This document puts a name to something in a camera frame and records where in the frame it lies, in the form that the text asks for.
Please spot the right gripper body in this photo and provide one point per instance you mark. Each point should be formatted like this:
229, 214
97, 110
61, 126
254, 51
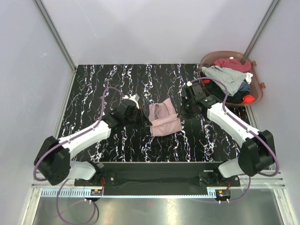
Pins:
187, 109

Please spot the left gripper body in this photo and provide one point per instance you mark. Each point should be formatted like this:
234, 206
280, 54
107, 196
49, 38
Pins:
136, 121

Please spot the pink tank top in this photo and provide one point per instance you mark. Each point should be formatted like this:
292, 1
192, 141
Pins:
164, 119

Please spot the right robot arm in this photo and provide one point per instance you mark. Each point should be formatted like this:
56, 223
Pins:
257, 147

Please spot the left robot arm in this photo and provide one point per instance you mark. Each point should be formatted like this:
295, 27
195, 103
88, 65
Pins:
55, 158

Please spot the black garment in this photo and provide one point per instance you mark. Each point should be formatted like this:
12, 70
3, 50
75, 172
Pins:
215, 90

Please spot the blue garment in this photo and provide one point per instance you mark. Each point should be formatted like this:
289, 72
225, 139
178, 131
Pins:
244, 87

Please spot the red orange garment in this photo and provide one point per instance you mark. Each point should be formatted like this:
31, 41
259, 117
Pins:
248, 99

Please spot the maroon garment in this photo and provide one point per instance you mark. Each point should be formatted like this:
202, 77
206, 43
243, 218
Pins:
233, 64

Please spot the white garment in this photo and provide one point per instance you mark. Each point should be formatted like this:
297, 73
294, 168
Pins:
248, 77

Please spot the brown plastic laundry basket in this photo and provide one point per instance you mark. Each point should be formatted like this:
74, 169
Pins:
256, 86

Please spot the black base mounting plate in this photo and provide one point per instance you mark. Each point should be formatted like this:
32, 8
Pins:
177, 172

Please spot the left small electronics board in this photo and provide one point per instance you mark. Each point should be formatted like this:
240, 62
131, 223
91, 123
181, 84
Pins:
96, 192

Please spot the small electronics board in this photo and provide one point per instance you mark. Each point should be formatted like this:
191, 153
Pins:
223, 195
96, 192

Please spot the right small electronics board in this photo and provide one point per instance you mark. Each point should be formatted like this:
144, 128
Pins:
223, 195

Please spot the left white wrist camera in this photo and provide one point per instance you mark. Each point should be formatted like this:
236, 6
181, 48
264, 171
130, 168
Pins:
134, 98

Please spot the aluminium frame rail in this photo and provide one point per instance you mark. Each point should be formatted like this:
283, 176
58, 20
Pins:
264, 179

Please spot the right aluminium corner post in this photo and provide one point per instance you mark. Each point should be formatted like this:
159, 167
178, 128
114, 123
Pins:
262, 25

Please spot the aluminium corner post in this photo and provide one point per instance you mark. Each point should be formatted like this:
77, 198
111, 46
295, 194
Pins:
54, 32
262, 25

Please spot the left aluminium corner post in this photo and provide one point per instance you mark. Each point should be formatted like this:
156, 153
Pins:
54, 32

